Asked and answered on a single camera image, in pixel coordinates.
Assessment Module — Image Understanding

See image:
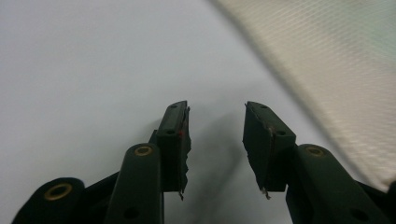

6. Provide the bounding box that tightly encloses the beige woven cloth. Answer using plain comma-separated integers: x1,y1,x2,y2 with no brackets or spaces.
208,0,396,193

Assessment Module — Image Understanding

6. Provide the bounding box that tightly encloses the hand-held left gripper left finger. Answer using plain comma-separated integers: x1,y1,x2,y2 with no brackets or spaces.
104,100,192,224

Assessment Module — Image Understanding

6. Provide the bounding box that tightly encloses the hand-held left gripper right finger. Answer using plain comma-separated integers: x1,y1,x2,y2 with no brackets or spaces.
242,101,390,224

